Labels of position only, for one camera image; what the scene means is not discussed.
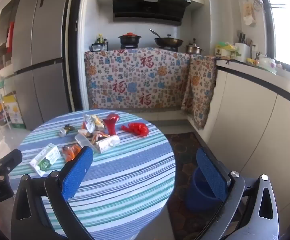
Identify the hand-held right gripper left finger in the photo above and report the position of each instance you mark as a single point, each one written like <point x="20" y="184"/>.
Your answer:
<point x="77" y="172"/>

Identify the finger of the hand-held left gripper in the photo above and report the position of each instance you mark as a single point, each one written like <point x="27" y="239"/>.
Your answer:
<point x="6" y="158"/>

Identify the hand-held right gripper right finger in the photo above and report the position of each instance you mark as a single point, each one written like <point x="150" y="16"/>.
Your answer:
<point x="211" y="172"/>

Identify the blue plastic bucket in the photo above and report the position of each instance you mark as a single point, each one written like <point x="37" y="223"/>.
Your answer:
<point x="197" y="195"/>

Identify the black gold packet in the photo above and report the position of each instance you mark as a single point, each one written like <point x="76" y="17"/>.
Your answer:
<point x="67" y="129"/>

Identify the silver snack packet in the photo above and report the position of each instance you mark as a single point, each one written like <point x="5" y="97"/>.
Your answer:
<point x="91" y="123"/>

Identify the red plastic bag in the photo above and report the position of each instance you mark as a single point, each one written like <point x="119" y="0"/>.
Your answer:
<point x="137" y="129"/>

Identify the orange snack packet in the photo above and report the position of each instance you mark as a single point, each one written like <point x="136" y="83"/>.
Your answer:
<point x="70" y="152"/>

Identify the clear plastic tray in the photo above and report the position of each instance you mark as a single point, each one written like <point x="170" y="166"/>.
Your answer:
<point x="82" y="141"/>

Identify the green white carton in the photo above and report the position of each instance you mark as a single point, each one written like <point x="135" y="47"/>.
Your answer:
<point x="44" y="158"/>

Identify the white crumpled wrapper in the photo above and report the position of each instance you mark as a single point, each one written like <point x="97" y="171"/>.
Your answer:
<point x="108" y="142"/>

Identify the yellow green cardboard box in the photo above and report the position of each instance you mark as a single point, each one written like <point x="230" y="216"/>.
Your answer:
<point x="14" y="110"/>

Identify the striped tablecloth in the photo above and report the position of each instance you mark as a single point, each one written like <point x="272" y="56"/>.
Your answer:
<point x="125" y="175"/>

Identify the red glossy wrapper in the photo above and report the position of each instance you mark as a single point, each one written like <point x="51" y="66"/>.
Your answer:
<point x="111" y="123"/>

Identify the white kitchen counter cabinet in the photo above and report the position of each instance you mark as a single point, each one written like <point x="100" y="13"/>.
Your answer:
<point x="255" y="120"/>

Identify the small printed cloth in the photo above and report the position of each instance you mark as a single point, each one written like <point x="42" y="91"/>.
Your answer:
<point x="200" y="87"/>

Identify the grey refrigerator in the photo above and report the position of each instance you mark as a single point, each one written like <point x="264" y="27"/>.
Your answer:
<point x="42" y="55"/>

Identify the large printed cloth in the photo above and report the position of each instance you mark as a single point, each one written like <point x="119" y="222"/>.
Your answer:
<point x="135" y="80"/>

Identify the yellow sponge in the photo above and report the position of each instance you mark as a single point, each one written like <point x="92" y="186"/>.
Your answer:
<point x="251" y="61"/>

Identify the white floral bowl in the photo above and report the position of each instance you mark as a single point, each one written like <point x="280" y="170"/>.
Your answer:
<point x="266" y="63"/>

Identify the white knife holder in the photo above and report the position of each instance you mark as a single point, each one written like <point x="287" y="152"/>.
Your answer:
<point x="242" y="52"/>

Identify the steel pot with lid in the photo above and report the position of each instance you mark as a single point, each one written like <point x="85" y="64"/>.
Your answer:
<point x="193" y="48"/>

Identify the glass teapot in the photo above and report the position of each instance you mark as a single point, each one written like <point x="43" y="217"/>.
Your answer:
<point x="96" y="47"/>

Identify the yellow green dish cloth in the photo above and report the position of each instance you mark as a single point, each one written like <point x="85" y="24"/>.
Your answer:
<point x="226" y="46"/>

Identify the dark wok with lid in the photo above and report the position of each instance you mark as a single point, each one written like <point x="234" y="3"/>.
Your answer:
<point x="168" y="41"/>

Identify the black gas stove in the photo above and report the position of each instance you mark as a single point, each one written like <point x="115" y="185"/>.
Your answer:
<point x="150" y="48"/>

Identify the black clay pot red lid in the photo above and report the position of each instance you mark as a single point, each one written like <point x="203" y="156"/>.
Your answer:
<point x="129" y="40"/>

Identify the window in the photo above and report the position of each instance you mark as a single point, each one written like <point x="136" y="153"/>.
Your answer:
<point x="287" y="20"/>

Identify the black range hood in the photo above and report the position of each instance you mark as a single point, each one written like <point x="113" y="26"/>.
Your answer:
<point x="147" y="10"/>

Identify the built-in wall shelf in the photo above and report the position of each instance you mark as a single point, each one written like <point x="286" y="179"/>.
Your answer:
<point x="3" y="42"/>

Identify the wall hanging decoration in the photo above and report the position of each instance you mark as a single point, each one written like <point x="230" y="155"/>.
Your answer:
<point x="249" y="12"/>

